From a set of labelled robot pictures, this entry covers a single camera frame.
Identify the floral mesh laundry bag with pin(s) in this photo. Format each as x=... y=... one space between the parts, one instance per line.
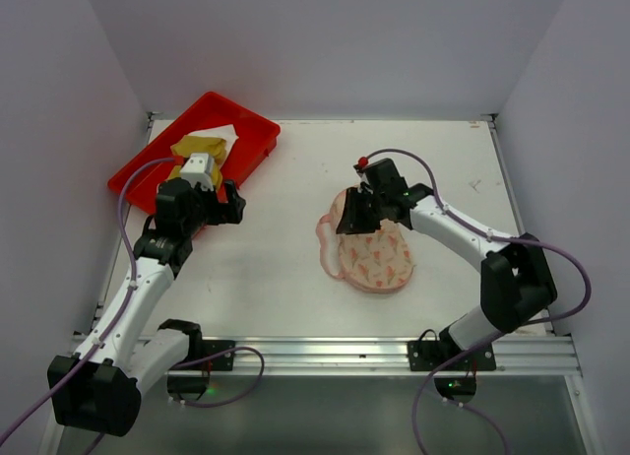
x=377 y=262

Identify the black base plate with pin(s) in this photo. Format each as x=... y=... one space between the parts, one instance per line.
x=426 y=355
x=209 y=355

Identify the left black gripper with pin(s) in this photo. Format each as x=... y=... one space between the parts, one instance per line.
x=217 y=207

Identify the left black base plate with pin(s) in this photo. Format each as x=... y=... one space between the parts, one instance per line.
x=209 y=355

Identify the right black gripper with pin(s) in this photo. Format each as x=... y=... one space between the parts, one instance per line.
x=367 y=199

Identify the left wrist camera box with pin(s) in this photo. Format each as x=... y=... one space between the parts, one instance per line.
x=200 y=170

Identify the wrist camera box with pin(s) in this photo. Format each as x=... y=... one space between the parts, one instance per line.
x=200 y=170
x=361 y=168

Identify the aluminium front rail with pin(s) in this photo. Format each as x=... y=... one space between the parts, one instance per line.
x=520 y=355

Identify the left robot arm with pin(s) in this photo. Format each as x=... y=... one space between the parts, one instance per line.
x=101 y=385

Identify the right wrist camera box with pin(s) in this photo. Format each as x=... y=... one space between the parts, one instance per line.
x=361 y=168

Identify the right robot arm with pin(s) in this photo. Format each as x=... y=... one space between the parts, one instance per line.
x=515 y=280

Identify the red plastic tray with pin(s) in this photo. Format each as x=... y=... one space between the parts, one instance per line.
x=138 y=180

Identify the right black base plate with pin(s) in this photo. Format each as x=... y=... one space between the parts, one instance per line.
x=426 y=355

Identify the yellow bra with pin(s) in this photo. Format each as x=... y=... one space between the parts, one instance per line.
x=189 y=145

